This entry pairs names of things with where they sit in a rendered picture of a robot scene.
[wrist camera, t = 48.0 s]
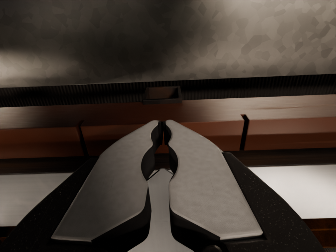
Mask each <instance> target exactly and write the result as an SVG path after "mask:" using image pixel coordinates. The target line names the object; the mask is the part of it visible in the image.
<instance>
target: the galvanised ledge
mask: <svg viewBox="0 0 336 252"><path fill-rule="evenodd" d="M331 74H336V0H0V89H1V88H25V87H48V86H72V85H95V84H119V83H142V82H166V81H190V80H213V79H237V78H260V77H284V76H307V75H331Z"/></svg>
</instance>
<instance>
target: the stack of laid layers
mask: <svg viewBox="0 0 336 252"><path fill-rule="evenodd" d="M224 153H232V154H233V155H234V156H235V157H236V158H237V159H238V160H240V161H241V162H242V163H243V164H244V165H245V166H247V167H265V166H296V165H327V164H336V148H308V149H278V150H249V151H244V150H243V148H240V151H224ZM91 157H92V158H98V157H99V156H89V154H88V153H87V154H86V155H85V156H71V157H42V158H12V159H0V175H12V174H43V173H74V172H75V171H76V170H78V169H79V168H80V167H81V166H82V165H83V164H85V163H86V162H87V161H88V160H89V159H90V158H91ZM154 157H155V170H159V169H160V168H166V169H167V170H170V157H169V153H160V154H154Z"/></svg>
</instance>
